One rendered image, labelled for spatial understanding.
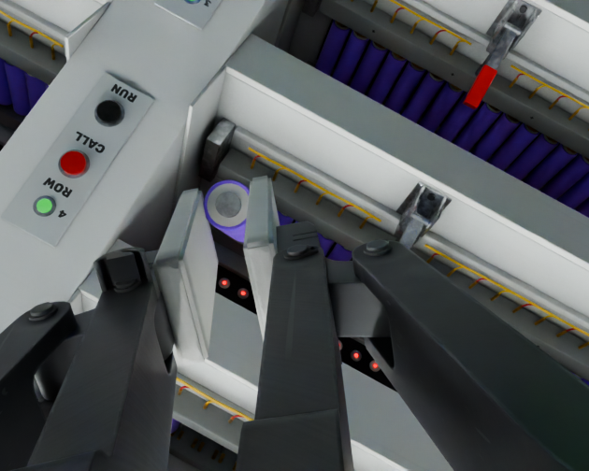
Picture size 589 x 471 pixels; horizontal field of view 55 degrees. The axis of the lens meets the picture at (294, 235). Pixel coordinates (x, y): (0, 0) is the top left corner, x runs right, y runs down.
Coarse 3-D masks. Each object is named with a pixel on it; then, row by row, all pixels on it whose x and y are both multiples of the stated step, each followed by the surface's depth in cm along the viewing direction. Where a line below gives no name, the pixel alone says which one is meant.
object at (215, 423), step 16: (176, 384) 40; (176, 400) 40; (192, 400) 40; (176, 416) 40; (192, 416) 40; (208, 416) 40; (224, 416) 40; (240, 416) 39; (208, 432) 40; (224, 432) 40; (240, 432) 40
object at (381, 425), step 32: (96, 288) 37; (224, 320) 38; (256, 320) 39; (224, 352) 37; (256, 352) 37; (224, 384) 38; (256, 384) 36; (352, 384) 38; (352, 416) 37; (384, 416) 38; (352, 448) 37; (384, 448) 36; (416, 448) 37
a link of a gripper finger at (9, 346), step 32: (32, 320) 12; (64, 320) 12; (0, 352) 11; (32, 352) 11; (0, 384) 10; (32, 384) 11; (0, 416) 10; (32, 416) 11; (0, 448) 10; (32, 448) 11
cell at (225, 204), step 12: (228, 180) 20; (216, 192) 20; (228, 192) 20; (240, 192) 20; (204, 204) 20; (216, 204) 20; (228, 204) 20; (240, 204) 20; (216, 216) 20; (228, 216) 20; (240, 216) 20; (228, 228) 20; (240, 228) 20; (240, 240) 25
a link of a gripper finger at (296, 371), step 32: (288, 256) 13; (320, 256) 13; (288, 288) 12; (320, 288) 11; (288, 320) 10; (320, 320) 10; (288, 352) 9; (320, 352) 9; (288, 384) 8; (320, 384) 8; (256, 416) 8; (288, 416) 7; (320, 416) 7; (256, 448) 7; (288, 448) 6; (320, 448) 6
